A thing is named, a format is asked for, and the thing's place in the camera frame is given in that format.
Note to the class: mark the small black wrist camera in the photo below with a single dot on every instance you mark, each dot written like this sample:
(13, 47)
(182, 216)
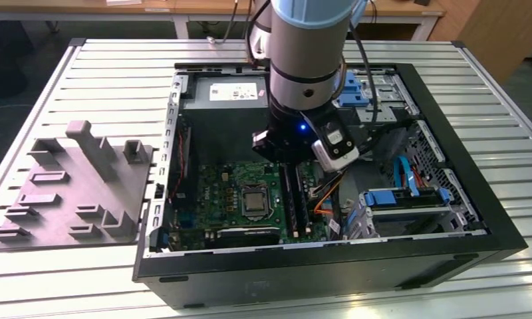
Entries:
(260, 141)

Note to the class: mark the blue plastic drive latch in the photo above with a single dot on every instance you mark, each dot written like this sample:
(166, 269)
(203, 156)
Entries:
(352, 94)

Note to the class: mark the metal drive cage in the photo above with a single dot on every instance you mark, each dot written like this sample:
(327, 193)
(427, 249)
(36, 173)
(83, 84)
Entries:
(383, 114)

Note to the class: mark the green motherboard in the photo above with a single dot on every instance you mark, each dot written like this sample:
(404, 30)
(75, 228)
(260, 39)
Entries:
(212, 186)

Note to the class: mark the black PC case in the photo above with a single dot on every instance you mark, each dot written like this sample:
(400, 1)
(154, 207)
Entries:
(292, 272)

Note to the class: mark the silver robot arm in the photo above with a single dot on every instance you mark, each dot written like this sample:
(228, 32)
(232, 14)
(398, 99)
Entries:
(306, 60)

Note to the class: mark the grey parts rack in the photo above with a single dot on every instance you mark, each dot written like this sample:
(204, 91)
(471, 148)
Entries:
(84, 199)

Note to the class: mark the wooden cabinet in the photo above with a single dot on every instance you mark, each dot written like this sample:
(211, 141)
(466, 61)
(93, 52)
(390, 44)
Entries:
(492, 33)

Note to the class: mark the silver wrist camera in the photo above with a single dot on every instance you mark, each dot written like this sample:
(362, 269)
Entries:
(332, 159)

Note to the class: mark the grey power supply unit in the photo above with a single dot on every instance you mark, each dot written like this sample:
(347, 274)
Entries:
(222, 133)

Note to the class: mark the black graphics card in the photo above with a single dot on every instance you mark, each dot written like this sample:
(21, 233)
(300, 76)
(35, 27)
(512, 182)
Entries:
(248, 232)

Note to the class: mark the hard disk in blue carrier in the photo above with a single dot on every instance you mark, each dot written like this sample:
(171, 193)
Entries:
(383, 198)

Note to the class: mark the wooden desk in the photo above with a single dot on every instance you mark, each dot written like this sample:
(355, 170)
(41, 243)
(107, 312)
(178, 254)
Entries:
(93, 10)

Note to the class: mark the silver CPU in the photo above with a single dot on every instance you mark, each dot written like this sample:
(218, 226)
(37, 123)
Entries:
(256, 202)

